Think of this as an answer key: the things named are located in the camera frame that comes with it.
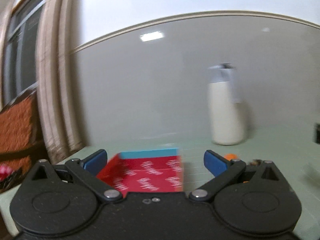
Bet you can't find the orange mandarin far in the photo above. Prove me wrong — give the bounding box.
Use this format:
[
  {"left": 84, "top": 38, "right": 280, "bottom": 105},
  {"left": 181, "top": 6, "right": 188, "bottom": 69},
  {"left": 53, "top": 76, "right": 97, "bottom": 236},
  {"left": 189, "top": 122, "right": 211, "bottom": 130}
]
[{"left": 223, "top": 153, "right": 239, "bottom": 161}]

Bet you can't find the beige curtain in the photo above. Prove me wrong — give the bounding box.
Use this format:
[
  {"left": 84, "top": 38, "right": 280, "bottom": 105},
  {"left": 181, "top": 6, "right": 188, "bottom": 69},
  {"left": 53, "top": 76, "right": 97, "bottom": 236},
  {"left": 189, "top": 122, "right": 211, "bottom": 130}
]
[{"left": 36, "top": 0, "right": 84, "bottom": 164}]

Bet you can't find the white thermos jug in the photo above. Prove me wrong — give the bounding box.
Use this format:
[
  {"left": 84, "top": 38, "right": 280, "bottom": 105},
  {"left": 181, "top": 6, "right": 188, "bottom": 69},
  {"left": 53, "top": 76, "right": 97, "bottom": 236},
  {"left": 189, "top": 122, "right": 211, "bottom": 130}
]
[{"left": 207, "top": 63, "right": 247, "bottom": 146}]

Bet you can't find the colourful cardboard box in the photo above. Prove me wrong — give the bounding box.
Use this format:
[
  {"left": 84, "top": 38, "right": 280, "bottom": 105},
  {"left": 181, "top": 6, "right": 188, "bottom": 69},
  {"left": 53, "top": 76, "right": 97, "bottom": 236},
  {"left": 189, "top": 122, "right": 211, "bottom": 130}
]
[{"left": 97, "top": 148, "right": 184, "bottom": 195}]

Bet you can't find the wooden bench orange cushion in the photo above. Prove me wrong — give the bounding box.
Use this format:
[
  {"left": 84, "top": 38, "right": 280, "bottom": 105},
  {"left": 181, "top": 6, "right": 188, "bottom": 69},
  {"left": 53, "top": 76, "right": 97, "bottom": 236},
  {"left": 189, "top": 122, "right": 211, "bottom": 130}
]
[{"left": 1, "top": 84, "right": 48, "bottom": 193}]

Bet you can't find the green grid table mat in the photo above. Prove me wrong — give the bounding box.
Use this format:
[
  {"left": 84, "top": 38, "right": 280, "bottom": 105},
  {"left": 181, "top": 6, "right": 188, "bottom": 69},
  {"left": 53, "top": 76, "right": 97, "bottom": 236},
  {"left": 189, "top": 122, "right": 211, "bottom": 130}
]
[{"left": 0, "top": 115, "right": 320, "bottom": 240}]

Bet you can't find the pink spotted cushion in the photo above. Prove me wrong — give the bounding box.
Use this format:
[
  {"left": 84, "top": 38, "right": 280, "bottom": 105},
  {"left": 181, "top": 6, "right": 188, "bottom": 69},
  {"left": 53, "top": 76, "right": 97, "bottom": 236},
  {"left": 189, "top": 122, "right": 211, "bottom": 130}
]
[{"left": 0, "top": 165, "right": 14, "bottom": 181}]

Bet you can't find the black object at right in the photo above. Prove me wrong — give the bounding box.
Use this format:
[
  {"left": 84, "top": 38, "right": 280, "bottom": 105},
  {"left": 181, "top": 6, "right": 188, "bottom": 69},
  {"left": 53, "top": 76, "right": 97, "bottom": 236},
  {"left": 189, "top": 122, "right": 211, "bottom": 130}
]
[{"left": 314, "top": 123, "right": 320, "bottom": 144}]

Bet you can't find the window with dark frame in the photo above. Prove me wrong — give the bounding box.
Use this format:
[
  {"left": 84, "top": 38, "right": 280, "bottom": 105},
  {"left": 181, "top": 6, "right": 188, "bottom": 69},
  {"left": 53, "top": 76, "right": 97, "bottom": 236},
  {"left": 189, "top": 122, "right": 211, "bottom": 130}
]
[{"left": 1, "top": 0, "right": 46, "bottom": 108}]

